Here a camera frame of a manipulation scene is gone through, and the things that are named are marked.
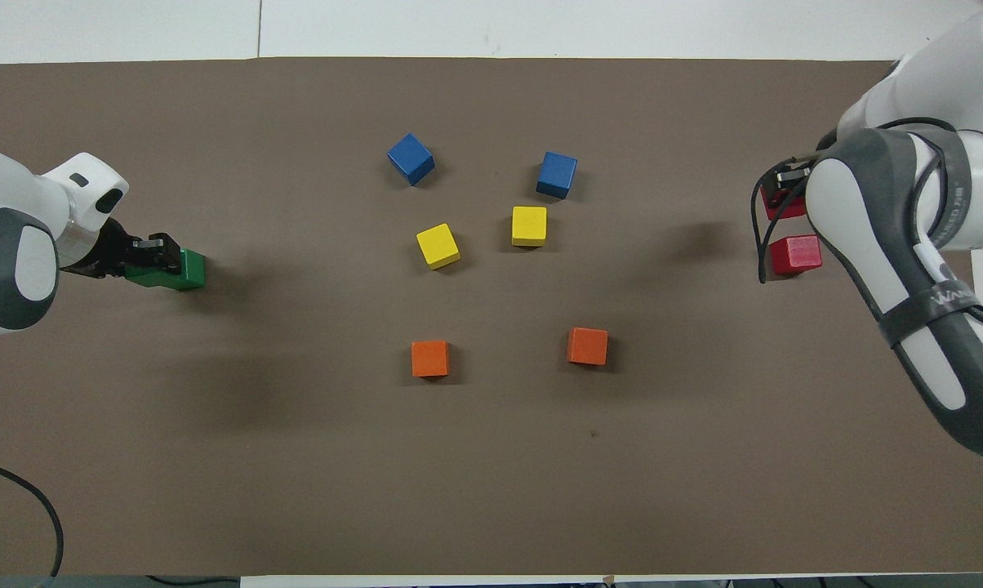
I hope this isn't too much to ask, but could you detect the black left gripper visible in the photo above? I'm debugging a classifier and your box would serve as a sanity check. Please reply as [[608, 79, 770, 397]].
[[60, 217, 182, 278]]

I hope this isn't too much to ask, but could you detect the red wooden cube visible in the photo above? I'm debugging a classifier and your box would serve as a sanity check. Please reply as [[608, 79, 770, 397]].
[[769, 234, 824, 278], [761, 184, 809, 221]]

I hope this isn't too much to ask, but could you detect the blue wooden cube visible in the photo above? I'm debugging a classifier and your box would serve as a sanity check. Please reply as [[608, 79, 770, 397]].
[[536, 151, 579, 200], [387, 133, 436, 187]]

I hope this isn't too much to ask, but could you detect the orange wooden cube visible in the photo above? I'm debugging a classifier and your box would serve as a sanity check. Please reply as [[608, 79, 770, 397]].
[[566, 327, 610, 367], [411, 340, 451, 379]]

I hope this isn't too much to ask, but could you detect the yellow wooden cube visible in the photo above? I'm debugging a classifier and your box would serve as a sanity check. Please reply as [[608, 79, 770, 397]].
[[416, 223, 462, 270], [511, 206, 549, 248]]

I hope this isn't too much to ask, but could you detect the brown table mat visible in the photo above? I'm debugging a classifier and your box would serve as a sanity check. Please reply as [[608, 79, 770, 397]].
[[0, 57, 983, 577]]

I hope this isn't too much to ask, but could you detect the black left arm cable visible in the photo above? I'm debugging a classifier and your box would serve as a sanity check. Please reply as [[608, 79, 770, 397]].
[[0, 456, 65, 577]]

